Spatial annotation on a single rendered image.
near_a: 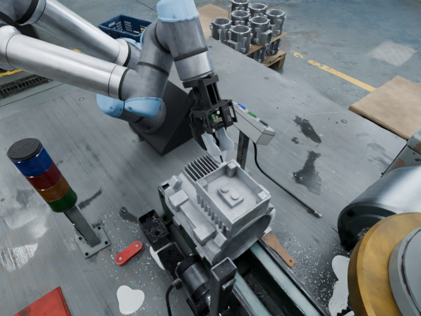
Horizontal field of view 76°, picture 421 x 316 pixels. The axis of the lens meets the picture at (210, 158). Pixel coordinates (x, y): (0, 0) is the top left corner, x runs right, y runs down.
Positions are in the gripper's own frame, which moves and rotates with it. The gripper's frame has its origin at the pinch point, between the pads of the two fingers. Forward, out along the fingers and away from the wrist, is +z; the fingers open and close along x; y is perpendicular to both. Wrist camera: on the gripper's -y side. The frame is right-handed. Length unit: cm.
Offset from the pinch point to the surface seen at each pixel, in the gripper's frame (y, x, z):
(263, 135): -2.4, 16.7, 1.6
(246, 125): -7.5, 15.5, -1.3
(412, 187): 31.4, 23.3, 11.6
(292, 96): -42, 69, 9
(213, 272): 30.3, -20.5, -0.6
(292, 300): 19.1, -2.8, 31.5
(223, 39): -176, 130, -25
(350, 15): -218, 387, 0
